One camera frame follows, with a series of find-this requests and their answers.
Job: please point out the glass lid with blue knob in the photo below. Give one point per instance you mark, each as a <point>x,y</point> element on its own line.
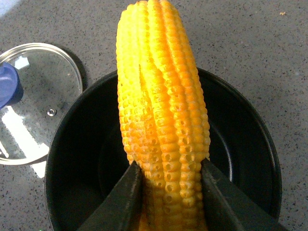
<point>38,84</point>

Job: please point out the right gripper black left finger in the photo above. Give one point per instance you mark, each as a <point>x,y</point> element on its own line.
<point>121,209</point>

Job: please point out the light blue plate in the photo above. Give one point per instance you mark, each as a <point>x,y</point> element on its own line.
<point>6,5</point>

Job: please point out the yellow corn cob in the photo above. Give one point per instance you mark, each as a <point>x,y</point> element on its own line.
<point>163,118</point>

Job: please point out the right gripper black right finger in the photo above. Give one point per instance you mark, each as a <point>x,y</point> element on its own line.
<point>227,208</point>

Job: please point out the dark blue saucepan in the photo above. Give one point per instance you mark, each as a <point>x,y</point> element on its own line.
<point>86,158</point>

